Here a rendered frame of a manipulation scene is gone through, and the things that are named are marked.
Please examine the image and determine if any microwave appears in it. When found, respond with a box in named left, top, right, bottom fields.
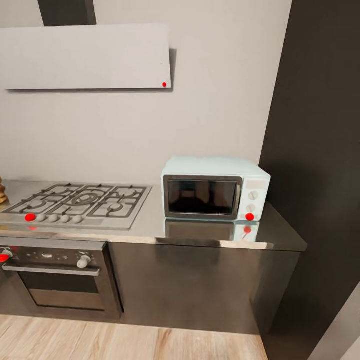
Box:
left=161, top=156, right=271, bottom=221

